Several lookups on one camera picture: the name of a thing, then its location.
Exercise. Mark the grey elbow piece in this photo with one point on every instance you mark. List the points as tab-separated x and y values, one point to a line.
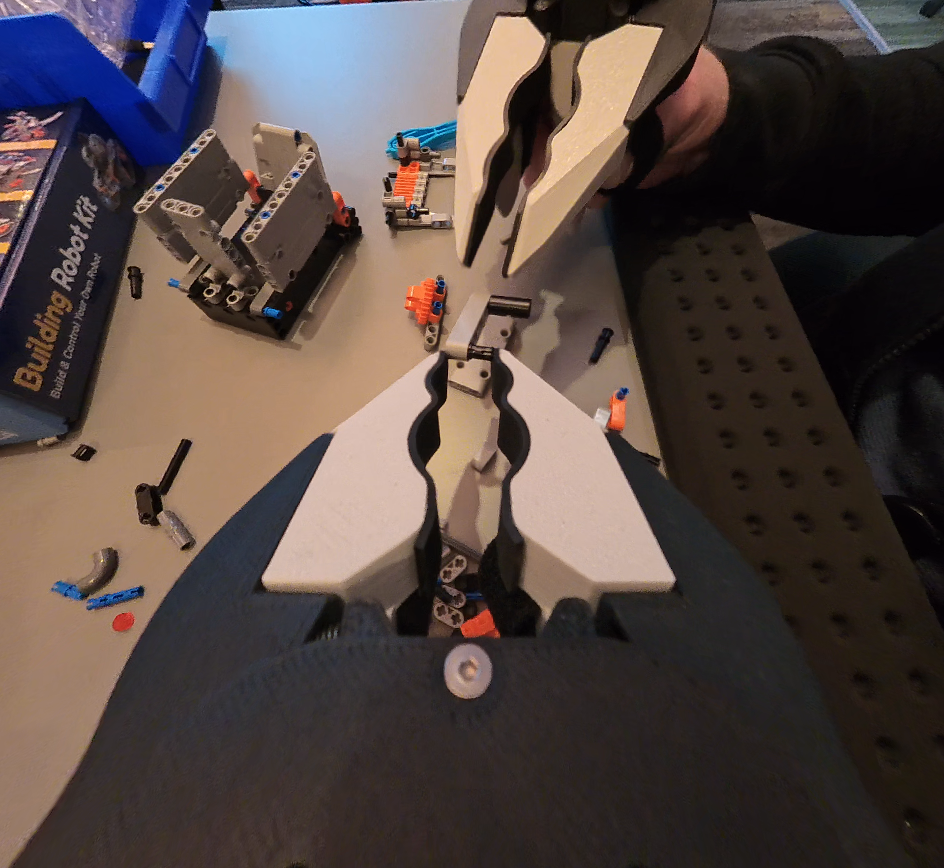
101	566

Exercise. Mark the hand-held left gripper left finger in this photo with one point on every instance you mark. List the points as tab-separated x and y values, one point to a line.
347	514

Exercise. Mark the red round stud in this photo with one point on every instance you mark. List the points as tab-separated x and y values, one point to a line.
126	621

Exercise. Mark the person's right forearm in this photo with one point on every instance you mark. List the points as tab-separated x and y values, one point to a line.
841	116

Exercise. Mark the orange connector block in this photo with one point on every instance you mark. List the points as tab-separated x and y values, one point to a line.
425	301

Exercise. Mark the person's right hand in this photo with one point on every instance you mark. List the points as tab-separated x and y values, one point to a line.
701	109

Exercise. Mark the grey black robot model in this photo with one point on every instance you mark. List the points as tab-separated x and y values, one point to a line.
251	219

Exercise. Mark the small orange piece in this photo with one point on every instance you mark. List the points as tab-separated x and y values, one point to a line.
617	411

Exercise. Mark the light grey panel piece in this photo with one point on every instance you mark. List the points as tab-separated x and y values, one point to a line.
475	360

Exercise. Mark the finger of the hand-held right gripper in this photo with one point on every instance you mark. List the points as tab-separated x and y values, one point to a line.
612	101
494	87

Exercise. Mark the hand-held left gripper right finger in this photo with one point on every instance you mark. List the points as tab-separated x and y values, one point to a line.
590	514

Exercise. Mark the black angled axle piece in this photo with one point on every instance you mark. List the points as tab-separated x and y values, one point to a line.
148	503

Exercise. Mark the blue storage bin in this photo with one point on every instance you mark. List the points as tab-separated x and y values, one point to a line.
133	72

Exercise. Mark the blue robot kit box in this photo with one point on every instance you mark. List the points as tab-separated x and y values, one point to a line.
59	278

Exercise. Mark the short black pin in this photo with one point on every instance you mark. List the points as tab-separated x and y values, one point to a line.
134	280

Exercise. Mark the grey beam with black pin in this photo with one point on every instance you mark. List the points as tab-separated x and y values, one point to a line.
509	305

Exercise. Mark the blue pin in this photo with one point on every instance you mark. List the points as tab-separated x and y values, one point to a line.
67	588
114	598

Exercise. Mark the grey pin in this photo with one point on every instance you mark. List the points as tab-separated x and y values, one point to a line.
179	528

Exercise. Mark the loose black pin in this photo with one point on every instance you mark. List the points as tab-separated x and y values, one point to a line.
601	345

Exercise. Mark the small orange grey subassembly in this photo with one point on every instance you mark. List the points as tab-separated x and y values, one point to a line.
406	190

